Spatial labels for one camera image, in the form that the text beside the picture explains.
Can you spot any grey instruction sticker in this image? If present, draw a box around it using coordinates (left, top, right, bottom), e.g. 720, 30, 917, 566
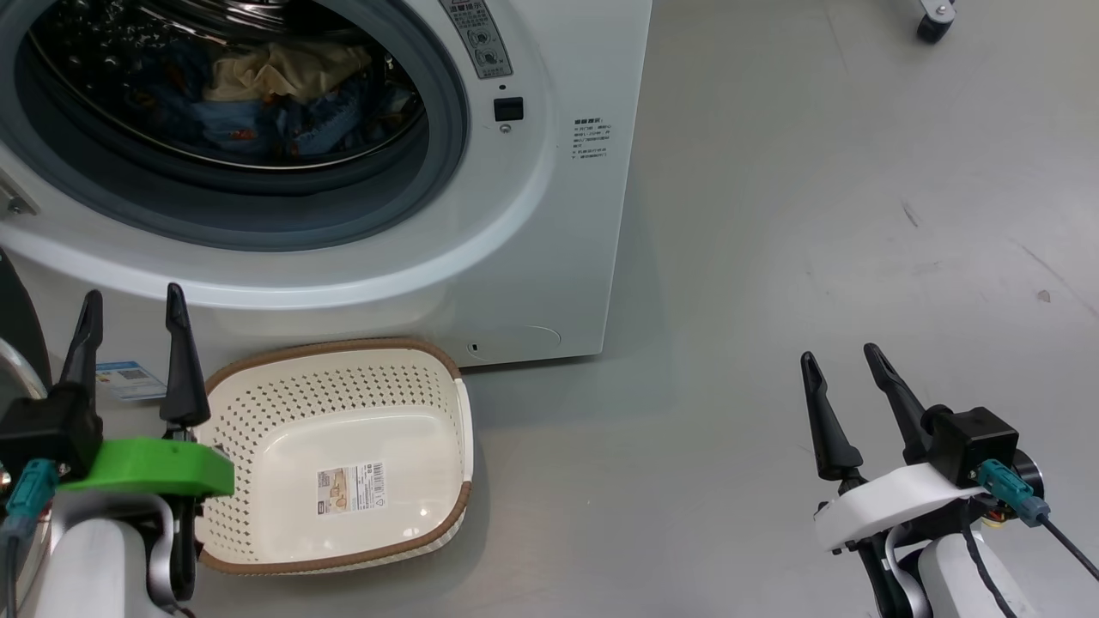
440, 0, 514, 80

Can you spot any washing machine door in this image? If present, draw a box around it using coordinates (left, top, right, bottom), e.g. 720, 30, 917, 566
0, 249, 54, 404

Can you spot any black text warning label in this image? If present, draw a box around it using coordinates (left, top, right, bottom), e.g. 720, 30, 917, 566
574, 118, 613, 162

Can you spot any stainless steel washing machine drum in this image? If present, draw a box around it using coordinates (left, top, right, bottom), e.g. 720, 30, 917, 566
26, 0, 428, 170

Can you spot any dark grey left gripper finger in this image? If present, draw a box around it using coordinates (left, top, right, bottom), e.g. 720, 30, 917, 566
161, 283, 212, 428
58, 290, 106, 404

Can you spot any basket product label sticker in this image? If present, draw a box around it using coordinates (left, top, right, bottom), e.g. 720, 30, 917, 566
316, 462, 387, 517

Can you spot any white washing machine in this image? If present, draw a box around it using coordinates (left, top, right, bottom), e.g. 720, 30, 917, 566
0, 0, 653, 404

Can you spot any cream perforated laundry basket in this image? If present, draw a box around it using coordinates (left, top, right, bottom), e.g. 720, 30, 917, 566
196, 337, 475, 576

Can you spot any light blue printed garment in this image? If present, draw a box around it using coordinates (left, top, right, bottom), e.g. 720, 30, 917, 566
155, 43, 413, 160

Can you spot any blue energy label sticker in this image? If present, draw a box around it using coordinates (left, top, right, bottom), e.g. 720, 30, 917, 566
94, 360, 168, 403

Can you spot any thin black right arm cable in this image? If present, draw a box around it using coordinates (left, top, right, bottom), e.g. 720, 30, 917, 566
960, 522, 1023, 618

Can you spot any grey metal bracket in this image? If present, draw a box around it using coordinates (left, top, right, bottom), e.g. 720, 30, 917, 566
0, 167, 41, 217

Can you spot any right camera cable teal plug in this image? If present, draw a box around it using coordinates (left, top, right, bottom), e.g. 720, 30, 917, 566
976, 459, 1099, 585

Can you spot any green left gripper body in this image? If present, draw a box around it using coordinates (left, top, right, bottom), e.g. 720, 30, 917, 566
58, 438, 235, 497

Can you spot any black caster wheel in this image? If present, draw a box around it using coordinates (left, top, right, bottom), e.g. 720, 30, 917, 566
914, 0, 956, 44

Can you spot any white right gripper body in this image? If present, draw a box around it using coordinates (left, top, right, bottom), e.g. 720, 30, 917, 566
813, 463, 984, 552

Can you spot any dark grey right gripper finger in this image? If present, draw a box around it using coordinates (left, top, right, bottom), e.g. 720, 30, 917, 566
863, 343, 932, 463
800, 351, 865, 482

